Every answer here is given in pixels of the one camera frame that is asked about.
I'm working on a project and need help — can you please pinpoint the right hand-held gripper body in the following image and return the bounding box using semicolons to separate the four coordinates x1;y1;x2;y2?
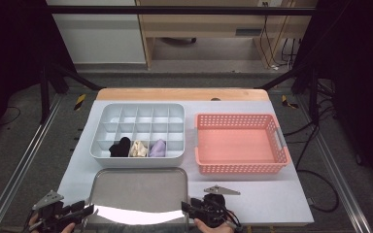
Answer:
196;184;242;228

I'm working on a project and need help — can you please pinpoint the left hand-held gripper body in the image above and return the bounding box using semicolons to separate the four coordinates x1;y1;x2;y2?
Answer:
28;189;76;233

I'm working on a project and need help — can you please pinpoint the pink perforated basket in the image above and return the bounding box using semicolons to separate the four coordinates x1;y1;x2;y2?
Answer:
193;112;292;176

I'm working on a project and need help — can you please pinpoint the translucent grey box lid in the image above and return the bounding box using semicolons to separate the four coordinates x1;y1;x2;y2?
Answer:
83;167;189;226

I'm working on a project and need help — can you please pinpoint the white divided storage box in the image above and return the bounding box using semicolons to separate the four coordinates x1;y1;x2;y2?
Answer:
89;102;187;168

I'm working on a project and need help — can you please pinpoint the black sock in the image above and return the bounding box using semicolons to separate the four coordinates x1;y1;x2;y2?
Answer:
109;144;125;158
118;136;132;153

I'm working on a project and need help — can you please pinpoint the person's left hand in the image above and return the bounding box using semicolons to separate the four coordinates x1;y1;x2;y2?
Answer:
28;213;77;233

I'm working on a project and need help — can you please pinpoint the person's right hand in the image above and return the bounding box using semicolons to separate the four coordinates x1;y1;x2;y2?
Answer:
193;217;236;233

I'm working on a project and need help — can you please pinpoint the yellow black tape strip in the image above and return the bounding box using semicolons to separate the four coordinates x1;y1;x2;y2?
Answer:
73;93;87;112
281;94;300;110

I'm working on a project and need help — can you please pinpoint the black metal stand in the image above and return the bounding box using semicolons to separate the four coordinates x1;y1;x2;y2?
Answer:
254;60;321;126
39;60;104;124

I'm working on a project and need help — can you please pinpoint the dark curtain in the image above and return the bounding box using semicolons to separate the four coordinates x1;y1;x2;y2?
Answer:
292;0;373;198
0;0;79;156

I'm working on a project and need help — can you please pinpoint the white cabinet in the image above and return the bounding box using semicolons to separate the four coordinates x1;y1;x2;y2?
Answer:
46;0;148;65

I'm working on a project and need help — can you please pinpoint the wooden desk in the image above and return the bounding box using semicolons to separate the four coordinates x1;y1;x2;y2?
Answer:
135;0;319;71

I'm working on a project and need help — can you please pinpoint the black metal crossbar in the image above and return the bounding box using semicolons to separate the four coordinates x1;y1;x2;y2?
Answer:
47;5;319;17

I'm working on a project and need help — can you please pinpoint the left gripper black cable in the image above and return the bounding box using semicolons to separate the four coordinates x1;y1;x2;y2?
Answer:
21;207;42;233

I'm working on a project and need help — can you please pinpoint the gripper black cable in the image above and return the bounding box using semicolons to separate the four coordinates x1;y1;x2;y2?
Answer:
218;202;245;233
21;207;42;233

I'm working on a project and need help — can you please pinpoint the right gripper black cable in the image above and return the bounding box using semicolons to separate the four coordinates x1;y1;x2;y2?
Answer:
218;202;245;233

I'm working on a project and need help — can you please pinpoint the aluminium rail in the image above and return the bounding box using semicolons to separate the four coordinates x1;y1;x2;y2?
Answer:
0;93;65;233
295;95;373;233

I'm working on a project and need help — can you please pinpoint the thin black floor cable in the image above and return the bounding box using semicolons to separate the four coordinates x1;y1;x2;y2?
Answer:
2;106;22;126

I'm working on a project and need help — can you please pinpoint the long black floor cable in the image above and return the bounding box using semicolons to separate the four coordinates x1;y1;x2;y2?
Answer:
283;81;338;168

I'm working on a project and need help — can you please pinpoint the black looped floor cable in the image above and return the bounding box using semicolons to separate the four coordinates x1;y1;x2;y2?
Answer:
295;168;340;214

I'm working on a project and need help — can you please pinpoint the black cable bundle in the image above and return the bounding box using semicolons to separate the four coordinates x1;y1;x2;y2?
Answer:
281;38;298;63

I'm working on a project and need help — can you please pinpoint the yellow cable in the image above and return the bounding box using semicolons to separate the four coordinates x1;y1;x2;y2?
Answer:
264;0;293;68

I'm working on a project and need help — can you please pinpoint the thin black hanging cable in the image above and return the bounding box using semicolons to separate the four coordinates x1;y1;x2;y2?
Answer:
259;14;270;64

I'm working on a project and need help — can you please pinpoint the white wall socket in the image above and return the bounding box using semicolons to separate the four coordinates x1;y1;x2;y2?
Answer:
257;0;284;8

